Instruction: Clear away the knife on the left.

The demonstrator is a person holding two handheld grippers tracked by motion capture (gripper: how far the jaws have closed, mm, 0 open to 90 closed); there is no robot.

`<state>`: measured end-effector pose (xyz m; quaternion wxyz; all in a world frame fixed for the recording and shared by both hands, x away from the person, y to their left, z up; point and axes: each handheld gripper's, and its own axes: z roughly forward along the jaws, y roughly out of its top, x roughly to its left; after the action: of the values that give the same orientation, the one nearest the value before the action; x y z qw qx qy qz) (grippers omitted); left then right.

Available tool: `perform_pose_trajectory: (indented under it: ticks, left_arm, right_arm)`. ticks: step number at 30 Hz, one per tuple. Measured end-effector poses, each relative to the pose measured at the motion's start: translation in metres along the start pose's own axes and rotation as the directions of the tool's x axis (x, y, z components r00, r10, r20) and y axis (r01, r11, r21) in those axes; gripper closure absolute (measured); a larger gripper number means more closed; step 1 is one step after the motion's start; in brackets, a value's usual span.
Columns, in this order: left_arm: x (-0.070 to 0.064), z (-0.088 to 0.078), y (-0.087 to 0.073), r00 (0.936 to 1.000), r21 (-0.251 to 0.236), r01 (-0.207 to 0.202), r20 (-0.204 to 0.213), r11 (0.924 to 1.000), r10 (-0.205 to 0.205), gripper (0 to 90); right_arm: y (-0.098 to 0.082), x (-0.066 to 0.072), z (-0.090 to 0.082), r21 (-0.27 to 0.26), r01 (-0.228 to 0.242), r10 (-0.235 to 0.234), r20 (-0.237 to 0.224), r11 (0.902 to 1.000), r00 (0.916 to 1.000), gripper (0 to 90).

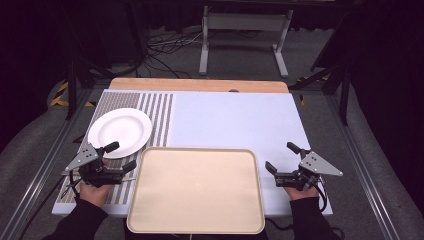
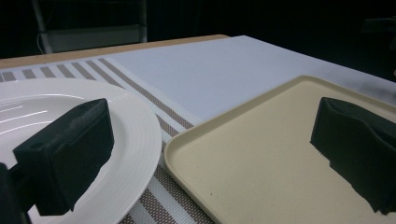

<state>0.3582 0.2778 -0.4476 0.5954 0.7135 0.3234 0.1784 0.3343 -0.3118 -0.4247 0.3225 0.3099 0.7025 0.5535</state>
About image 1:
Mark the person's left hand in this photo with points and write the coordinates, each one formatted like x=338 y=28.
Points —
x=95 y=194

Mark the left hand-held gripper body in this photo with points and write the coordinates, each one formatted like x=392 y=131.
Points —
x=82 y=157

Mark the white table board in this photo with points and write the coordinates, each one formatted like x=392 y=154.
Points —
x=233 y=123

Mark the striped grey placemat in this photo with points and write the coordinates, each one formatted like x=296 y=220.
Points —
x=160 y=116

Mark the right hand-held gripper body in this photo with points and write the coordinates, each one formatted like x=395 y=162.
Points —
x=318 y=165

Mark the beige rectangular tray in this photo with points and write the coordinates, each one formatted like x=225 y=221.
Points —
x=196 y=191

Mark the aluminium rail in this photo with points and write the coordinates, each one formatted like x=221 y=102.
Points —
x=36 y=180
x=361 y=166

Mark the person's right hand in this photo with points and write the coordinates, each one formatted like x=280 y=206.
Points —
x=301 y=193

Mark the white metal stand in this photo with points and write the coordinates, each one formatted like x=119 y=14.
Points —
x=245 y=23

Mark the black metal stand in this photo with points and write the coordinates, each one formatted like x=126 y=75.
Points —
x=343 y=93
x=71 y=90

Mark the yellow black floor tape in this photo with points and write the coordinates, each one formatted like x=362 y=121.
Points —
x=60 y=96

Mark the white round plate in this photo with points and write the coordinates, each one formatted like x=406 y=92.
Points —
x=120 y=131

